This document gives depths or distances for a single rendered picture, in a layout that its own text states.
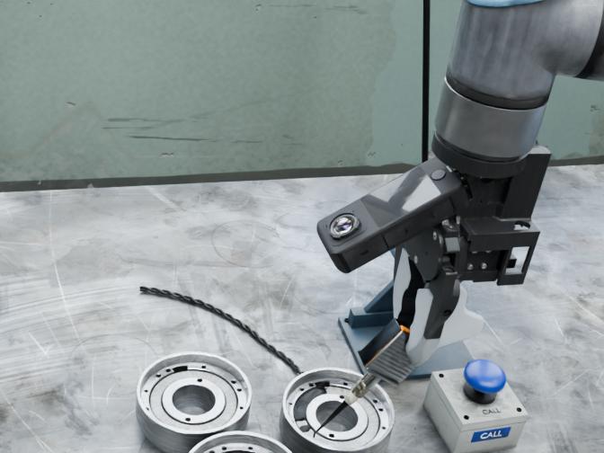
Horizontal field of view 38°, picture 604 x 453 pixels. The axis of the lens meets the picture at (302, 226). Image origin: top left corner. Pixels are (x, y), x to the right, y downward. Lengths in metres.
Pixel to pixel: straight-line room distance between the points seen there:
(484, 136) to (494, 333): 0.44
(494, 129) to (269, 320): 0.43
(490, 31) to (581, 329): 0.55
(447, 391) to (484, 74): 0.36
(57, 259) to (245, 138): 1.54
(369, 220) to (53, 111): 1.79
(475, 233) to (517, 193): 0.05
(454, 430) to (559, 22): 0.41
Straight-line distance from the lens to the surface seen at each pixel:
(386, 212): 0.67
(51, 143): 2.45
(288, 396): 0.85
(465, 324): 0.75
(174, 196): 1.17
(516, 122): 0.64
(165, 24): 2.34
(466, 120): 0.64
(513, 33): 0.61
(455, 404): 0.86
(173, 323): 0.96
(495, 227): 0.69
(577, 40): 0.62
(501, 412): 0.87
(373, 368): 0.77
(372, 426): 0.84
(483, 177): 0.69
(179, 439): 0.80
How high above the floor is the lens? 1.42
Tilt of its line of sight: 33 degrees down
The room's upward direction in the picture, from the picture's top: 9 degrees clockwise
